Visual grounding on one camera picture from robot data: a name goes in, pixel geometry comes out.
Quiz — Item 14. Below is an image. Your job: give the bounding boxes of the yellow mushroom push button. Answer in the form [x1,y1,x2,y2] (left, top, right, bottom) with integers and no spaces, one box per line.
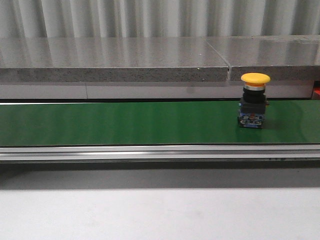
[237,72,271,129]

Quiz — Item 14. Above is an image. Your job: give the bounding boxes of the left grey stone slab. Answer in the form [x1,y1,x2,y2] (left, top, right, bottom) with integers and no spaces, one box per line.
[0,37,228,83]

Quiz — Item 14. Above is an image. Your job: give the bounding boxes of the grey stone slab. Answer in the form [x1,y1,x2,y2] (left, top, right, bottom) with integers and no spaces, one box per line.
[206,35,320,83]
[0,37,228,83]

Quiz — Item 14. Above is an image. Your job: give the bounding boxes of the green conveyor belt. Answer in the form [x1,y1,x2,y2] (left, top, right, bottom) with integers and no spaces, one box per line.
[0,100,320,147]

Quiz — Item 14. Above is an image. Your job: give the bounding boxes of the right grey stone slab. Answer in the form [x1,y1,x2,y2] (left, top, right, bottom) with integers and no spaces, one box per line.
[206,35,320,83]

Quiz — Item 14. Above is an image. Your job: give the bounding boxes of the red plastic tray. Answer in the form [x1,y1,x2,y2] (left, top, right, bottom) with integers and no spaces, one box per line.
[312,87,320,100]

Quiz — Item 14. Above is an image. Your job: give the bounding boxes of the white pleated curtain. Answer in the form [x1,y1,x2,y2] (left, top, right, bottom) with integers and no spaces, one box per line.
[0,0,320,38]

